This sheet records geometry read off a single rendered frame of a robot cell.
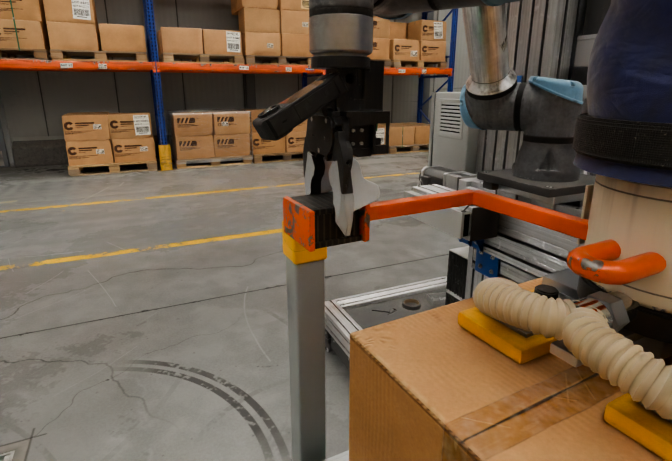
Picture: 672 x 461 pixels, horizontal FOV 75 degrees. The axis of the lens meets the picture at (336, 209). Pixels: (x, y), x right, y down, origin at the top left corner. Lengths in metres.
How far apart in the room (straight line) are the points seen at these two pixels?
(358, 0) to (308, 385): 0.72
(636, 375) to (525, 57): 1.09
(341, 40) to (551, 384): 0.43
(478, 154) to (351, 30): 1.06
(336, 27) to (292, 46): 7.27
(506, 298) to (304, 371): 0.54
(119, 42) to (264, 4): 2.24
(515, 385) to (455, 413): 0.08
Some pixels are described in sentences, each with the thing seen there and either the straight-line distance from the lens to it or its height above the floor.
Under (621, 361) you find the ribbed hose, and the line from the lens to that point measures 0.44.
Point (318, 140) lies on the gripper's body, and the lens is 0.55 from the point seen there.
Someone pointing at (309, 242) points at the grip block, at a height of 1.07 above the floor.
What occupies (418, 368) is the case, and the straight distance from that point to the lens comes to 0.52.
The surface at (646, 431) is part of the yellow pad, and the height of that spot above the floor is 0.97.
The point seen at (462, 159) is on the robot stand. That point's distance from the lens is 1.52.
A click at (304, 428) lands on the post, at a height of 0.56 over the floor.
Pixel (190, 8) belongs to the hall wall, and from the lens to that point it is 8.81.
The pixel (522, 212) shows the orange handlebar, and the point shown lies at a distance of 0.64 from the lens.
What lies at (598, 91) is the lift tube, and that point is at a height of 1.24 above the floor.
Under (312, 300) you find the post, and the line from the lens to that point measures 0.87.
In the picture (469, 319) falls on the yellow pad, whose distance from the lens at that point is 0.58.
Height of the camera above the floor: 1.25
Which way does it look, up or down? 15 degrees down
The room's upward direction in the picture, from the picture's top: straight up
